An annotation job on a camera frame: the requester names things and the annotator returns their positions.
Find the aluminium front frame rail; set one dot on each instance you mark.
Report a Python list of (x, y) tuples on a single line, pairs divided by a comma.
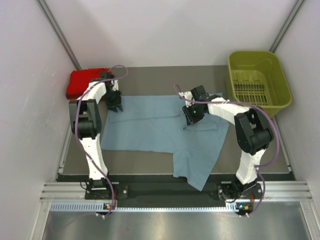
[(275, 191)]

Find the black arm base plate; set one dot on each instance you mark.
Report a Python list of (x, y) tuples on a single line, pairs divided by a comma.
[(170, 192)]

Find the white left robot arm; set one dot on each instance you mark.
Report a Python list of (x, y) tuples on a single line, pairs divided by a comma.
[(86, 125)]

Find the olive green plastic basket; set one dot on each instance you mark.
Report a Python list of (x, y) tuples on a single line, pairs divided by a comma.
[(257, 77)]

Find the corner aluminium profile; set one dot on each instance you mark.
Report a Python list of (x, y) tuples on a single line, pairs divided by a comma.
[(298, 5), (58, 32)]

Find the right corner aluminium profile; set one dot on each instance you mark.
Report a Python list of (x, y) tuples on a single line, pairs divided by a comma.
[(298, 5)]

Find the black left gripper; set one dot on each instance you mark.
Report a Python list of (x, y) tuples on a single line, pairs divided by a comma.
[(117, 102)]

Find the folded red t shirt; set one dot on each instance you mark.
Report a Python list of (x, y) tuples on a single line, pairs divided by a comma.
[(79, 81)]

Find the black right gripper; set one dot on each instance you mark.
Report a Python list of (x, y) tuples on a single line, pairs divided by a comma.
[(190, 118)]

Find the left corner aluminium profile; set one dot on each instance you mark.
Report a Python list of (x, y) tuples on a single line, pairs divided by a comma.
[(58, 32)]

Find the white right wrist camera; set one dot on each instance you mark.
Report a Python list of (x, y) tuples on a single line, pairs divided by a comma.
[(187, 97)]

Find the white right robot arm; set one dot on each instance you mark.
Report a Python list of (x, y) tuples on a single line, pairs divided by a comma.
[(252, 128)]

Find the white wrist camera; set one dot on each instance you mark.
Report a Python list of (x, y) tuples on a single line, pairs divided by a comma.
[(114, 85), (187, 97)]

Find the light blue t shirt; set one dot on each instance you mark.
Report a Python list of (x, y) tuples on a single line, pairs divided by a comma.
[(158, 124)]

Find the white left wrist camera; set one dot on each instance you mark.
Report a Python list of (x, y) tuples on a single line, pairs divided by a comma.
[(114, 85)]

